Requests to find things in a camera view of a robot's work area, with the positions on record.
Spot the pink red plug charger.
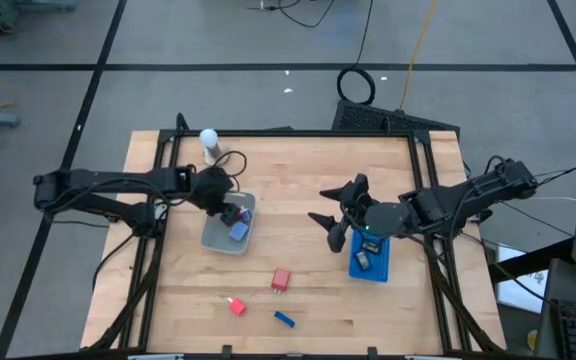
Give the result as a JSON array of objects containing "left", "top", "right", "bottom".
[{"left": 225, "top": 296, "right": 248, "bottom": 317}]

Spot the white cable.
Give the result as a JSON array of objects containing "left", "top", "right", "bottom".
[{"left": 515, "top": 194, "right": 576, "bottom": 214}]

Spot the white plastic bin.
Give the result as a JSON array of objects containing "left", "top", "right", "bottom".
[{"left": 200, "top": 191, "right": 258, "bottom": 256}]

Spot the yellow cable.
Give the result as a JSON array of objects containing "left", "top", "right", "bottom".
[{"left": 398, "top": 0, "right": 438, "bottom": 112}]

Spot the red square charger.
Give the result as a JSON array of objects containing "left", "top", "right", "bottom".
[{"left": 270, "top": 268, "right": 292, "bottom": 295}]

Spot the black perforated panel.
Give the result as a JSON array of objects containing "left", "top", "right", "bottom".
[{"left": 331, "top": 99, "right": 462, "bottom": 135}]

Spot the white paper sheet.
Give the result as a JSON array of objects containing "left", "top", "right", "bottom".
[{"left": 496, "top": 243, "right": 550, "bottom": 315}]

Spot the white bulb on metal stand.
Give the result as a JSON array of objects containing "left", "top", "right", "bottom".
[{"left": 199, "top": 128, "right": 232, "bottom": 168}]

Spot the blue digital clock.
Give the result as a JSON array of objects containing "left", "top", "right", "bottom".
[{"left": 273, "top": 310, "right": 297, "bottom": 329}]

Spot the blue square block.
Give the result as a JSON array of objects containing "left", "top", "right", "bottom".
[{"left": 228, "top": 221, "right": 250, "bottom": 243}]

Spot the blue plastic basket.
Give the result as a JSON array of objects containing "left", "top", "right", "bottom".
[{"left": 347, "top": 227, "right": 392, "bottom": 284}]

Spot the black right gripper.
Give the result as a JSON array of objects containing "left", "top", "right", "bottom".
[{"left": 307, "top": 173, "right": 414, "bottom": 254}]

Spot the black desk beam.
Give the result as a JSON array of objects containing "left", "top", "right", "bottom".
[{"left": 487, "top": 238, "right": 575, "bottom": 284}]

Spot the black aluminium table frame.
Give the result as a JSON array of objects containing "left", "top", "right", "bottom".
[{"left": 80, "top": 112, "right": 507, "bottom": 359}]

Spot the black cable with coil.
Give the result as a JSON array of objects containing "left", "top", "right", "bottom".
[{"left": 336, "top": 0, "right": 377, "bottom": 107}]

